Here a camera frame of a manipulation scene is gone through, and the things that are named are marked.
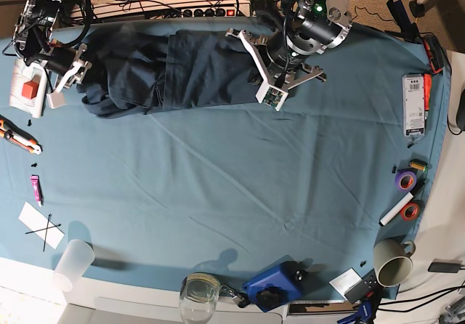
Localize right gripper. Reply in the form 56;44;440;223
46;44;92;109

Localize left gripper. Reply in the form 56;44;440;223
225;28;326;111

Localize dark blue T-shirt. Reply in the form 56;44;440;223
76;31;259;118

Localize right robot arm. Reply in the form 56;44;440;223
2;0;92;118

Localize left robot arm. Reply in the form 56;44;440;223
227;0;352;110

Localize red cube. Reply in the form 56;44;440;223
21;80;39;100

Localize orange utility knife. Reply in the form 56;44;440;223
1;116;42;155

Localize pink glue tube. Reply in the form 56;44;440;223
30;175;43;207

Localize white power strip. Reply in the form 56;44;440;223
159;6;251;19

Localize blue table cloth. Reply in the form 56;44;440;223
1;25;451;299

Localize white paper card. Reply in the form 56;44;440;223
18;202;65;249

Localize purple tape roll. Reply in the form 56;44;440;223
395;169;417;192

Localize frosted plastic cup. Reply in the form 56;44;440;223
52;239;95;292

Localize small battery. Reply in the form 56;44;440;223
409;160;428;172

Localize orange black pliers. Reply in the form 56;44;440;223
422;33;444;74

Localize white marker pen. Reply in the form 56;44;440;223
379;192;414;227

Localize red tape roll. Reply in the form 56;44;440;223
400;202;421;221

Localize blue plastic box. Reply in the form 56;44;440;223
242;261;308;312

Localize beige ceramic mug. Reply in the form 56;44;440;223
373;239;416;288

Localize black remote control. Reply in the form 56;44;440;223
344;269;379;304

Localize clear wine glass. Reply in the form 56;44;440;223
179;272;220;324

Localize blue clamp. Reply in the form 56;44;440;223
336;301;379;324

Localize black power adapter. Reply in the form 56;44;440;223
428;260;464;274

